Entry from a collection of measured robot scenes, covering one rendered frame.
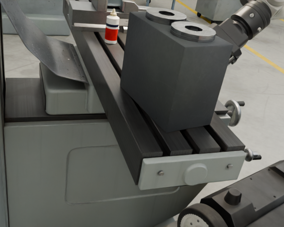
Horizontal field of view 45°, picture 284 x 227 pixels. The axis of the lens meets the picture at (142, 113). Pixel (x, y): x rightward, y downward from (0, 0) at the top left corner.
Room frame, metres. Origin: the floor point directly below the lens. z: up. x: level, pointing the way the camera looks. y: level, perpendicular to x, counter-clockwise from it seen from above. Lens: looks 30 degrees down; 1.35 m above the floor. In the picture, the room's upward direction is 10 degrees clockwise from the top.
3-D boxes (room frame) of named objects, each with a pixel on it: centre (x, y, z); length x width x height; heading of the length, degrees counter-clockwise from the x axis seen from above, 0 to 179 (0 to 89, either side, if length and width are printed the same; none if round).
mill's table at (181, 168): (1.11, 0.11, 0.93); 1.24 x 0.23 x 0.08; 23
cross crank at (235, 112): (1.31, -0.35, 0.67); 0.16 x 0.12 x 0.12; 113
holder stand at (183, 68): (0.72, -0.04, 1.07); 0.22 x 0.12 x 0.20; 34
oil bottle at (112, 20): (1.09, 0.14, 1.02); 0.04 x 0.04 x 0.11
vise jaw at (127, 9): (1.28, 0.12, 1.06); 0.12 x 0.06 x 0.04; 21
